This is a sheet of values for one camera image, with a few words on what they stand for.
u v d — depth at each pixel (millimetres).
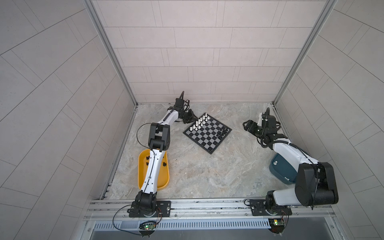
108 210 711
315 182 425
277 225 680
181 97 885
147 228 645
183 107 964
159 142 677
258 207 715
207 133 969
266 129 670
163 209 709
